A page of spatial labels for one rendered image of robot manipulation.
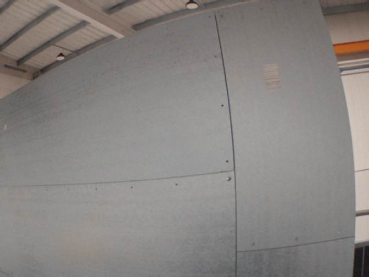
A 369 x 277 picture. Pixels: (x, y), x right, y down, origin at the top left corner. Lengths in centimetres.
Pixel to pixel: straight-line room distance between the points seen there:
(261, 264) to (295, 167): 31
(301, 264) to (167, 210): 50
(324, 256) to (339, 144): 34
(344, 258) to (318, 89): 52
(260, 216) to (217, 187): 17
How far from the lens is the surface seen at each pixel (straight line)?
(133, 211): 122
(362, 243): 555
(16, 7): 1014
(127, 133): 124
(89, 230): 138
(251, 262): 105
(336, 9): 1058
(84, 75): 147
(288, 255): 102
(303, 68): 104
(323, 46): 106
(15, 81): 1315
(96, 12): 976
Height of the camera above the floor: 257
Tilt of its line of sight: 10 degrees up
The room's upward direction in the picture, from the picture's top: 3 degrees counter-clockwise
